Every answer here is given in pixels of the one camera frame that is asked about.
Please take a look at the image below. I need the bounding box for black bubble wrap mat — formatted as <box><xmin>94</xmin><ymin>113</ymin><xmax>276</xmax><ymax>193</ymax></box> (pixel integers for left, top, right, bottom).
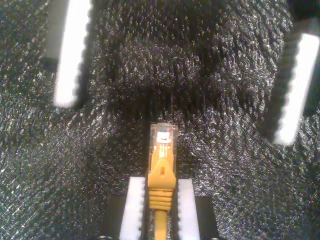
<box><xmin>0</xmin><ymin>0</ymin><xmax>320</xmax><ymax>240</ymax></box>

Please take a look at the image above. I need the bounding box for yellow network cable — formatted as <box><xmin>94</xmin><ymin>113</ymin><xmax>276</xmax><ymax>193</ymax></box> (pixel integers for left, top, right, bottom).
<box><xmin>147</xmin><ymin>122</ymin><xmax>179</xmax><ymax>240</ymax></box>

